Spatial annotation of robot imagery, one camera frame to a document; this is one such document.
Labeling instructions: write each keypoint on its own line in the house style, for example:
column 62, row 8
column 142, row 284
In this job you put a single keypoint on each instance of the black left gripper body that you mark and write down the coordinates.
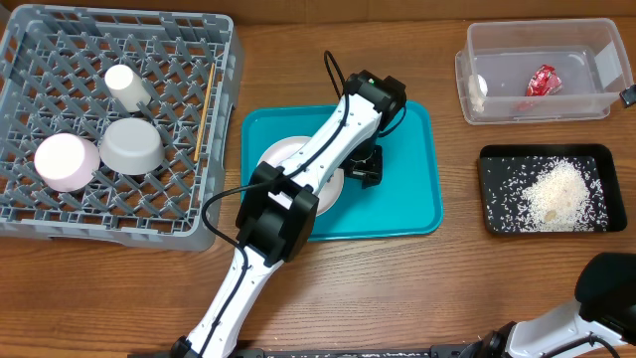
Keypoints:
column 370, row 162

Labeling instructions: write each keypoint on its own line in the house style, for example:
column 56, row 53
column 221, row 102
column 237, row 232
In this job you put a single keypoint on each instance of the large white plate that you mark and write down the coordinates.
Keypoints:
column 284, row 148

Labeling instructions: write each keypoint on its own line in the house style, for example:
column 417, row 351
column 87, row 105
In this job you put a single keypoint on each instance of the red snack wrapper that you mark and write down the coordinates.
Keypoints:
column 545, row 81

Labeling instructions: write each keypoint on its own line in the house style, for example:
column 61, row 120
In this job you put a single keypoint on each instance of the white napkin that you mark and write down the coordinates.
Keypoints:
column 478, row 90

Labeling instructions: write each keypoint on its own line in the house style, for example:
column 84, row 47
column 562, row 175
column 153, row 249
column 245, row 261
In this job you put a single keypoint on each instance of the wooden chopstick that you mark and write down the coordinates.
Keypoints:
column 206, row 104

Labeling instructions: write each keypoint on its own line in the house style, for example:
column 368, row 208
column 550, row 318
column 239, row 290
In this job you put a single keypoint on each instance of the grey bowl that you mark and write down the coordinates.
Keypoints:
column 132, row 146

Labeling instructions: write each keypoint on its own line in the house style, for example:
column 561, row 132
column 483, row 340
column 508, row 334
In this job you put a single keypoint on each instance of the white cup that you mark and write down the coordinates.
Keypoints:
column 126, row 86

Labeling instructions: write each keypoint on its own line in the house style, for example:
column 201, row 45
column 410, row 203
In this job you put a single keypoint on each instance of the grey plastic dish rack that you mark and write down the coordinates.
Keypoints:
column 53, row 62

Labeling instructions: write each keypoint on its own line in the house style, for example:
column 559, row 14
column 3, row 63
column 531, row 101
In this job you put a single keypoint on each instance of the white pink bowl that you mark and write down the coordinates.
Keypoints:
column 66, row 162

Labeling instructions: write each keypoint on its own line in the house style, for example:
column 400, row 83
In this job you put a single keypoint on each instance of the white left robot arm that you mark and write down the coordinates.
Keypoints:
column 280, row 205

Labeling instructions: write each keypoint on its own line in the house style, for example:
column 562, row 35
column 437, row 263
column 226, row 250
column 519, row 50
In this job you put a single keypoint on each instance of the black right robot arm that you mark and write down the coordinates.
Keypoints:
column 600, row 315

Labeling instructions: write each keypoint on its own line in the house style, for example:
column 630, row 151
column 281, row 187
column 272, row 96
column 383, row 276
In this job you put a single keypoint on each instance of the teal plastic serving tray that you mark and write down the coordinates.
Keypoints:
column 407, row 202

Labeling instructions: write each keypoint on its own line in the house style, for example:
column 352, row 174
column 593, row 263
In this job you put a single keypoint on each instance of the clear plastic bin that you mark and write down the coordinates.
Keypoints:
column 588, row 54

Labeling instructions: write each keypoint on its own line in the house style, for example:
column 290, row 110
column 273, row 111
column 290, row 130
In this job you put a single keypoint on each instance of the pile of white rice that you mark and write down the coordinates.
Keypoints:
column 538, row 194

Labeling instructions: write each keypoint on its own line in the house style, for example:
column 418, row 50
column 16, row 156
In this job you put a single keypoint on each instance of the black plastic tray bin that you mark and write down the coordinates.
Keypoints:
column 605, row 166

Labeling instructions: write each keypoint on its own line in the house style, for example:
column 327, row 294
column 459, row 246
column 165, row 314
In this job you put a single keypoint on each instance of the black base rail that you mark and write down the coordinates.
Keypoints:
column 436, row 351

